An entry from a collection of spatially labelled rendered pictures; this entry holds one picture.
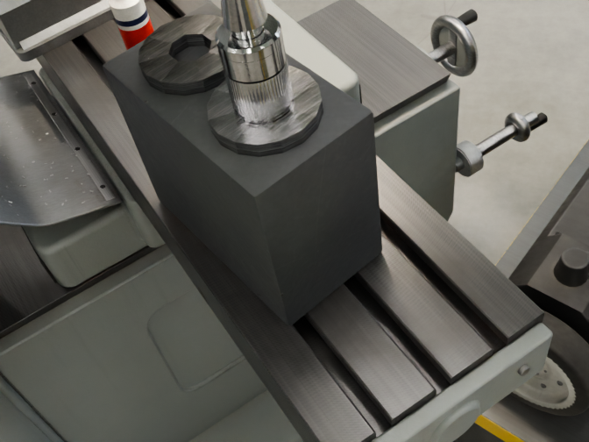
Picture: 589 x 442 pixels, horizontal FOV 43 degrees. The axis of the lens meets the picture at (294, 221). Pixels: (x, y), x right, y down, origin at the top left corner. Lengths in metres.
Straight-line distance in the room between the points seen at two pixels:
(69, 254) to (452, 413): 0.53
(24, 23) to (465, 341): 0.68
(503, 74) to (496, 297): 1.65
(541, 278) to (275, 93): 0.64
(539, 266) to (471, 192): 0.89
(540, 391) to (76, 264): 0.70
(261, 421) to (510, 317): 0.84
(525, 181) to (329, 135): 1.48
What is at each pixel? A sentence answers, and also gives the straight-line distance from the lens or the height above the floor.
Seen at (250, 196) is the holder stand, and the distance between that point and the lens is 0.54.
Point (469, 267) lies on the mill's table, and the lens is 0.72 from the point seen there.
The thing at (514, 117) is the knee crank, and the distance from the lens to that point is 1.41.
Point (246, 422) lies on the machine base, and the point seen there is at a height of 0.20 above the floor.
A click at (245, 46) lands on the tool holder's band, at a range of 0.53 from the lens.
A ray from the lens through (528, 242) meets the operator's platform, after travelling 1.40.
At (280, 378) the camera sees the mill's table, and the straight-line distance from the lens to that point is 0.67.
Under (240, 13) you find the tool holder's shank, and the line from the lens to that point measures 0.52.
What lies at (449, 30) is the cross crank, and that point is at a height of 0.66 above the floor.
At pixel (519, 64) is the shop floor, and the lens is 2.34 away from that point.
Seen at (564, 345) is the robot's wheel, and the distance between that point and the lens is 1.08.
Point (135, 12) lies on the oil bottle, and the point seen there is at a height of 1.00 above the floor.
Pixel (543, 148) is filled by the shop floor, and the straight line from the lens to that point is 2.10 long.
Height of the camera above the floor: 1.52
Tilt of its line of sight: 51 degrees down
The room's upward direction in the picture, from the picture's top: 12 degrees counter-clockwise
